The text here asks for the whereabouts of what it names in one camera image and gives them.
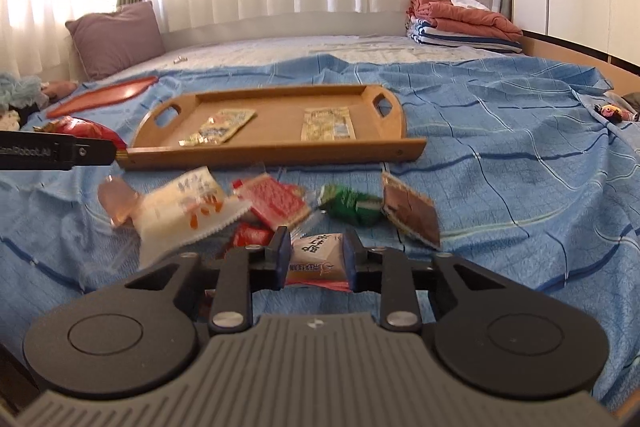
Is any light blue fluffy cloth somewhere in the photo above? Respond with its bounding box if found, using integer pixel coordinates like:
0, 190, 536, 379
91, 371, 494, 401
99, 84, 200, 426
0, 74, 45, 108

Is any long yellow snack packet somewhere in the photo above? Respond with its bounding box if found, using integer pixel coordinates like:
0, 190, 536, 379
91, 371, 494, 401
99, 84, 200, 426
300, 106, 357, 142

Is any green candy packet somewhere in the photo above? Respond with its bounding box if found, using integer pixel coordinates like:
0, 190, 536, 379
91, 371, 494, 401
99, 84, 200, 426
317, 183, 386, 227

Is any purple pillow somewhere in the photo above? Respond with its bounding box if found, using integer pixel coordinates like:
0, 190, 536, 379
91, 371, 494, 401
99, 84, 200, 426
65, 0, 166, 82

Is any white rice cracker packet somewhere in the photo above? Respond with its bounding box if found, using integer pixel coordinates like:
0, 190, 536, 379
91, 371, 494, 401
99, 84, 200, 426
136, 166, 253, 268

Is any brown chocolate biscuit packet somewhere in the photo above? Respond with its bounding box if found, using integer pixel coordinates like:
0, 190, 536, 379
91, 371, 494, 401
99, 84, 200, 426
380, 171, 442, 249

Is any red wafer packet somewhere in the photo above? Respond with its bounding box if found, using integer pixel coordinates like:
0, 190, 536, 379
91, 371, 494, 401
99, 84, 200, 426
232, 173, 311, 230

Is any dark cloth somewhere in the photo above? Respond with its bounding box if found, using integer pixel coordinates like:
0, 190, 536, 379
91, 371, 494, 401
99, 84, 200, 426
617, 91, 640, 120

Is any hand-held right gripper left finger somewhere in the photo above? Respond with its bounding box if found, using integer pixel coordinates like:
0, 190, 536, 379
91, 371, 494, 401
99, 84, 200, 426
125, 227, 292, 334

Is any small white pink packet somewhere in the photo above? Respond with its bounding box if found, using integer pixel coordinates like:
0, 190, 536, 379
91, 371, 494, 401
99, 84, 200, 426
285, 233, 351, 293

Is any red biscuit packet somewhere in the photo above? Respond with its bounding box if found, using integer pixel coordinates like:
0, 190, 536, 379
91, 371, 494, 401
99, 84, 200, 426
227, 224, 276, 253

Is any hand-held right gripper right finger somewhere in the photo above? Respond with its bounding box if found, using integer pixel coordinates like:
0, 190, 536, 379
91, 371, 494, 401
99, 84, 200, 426
344, 229, 506, 334

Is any crumpled yellow snack packet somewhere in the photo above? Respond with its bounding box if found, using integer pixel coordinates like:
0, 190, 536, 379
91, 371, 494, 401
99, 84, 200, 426
177, 108, 258, 146

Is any folded blankets pile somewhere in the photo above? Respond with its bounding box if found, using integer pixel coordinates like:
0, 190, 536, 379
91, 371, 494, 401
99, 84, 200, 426
407, 0, 523, 42

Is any small doll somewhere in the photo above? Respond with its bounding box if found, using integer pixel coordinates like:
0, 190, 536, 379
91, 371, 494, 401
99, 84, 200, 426
594, 103, 636, 124

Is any red chip bag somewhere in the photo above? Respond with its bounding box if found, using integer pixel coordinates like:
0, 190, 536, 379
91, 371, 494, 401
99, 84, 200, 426
47, 116, 126, 148

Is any wooden bed frame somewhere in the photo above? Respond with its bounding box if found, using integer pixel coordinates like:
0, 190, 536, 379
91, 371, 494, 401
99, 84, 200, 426
520, 29, 640, 92

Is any pale round pastry packet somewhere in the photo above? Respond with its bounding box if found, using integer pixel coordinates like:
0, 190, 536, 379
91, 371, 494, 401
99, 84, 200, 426
97, 174, 146, 228

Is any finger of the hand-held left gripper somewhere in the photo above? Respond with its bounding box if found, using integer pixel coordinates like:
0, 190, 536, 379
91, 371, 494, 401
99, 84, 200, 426
54, 135, 129, 168

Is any blue checked blanket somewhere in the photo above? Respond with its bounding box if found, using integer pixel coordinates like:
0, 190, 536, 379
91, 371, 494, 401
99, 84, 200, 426
0, 54, 640, 418

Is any folded blue striped blanket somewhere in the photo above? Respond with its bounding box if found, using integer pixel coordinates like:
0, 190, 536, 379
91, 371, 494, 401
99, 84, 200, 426
406, 18, 523, 54

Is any white quilted bed sheet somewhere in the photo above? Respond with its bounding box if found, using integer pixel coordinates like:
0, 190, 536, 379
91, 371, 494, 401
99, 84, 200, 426
75, 34, 526, 80

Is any red oval tray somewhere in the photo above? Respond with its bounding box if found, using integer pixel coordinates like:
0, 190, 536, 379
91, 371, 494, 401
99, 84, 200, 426
46, 76, 160, 118

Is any wooden tray with handles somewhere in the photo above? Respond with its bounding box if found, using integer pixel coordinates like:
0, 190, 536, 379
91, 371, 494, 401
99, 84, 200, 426
116, 84, 428, 172

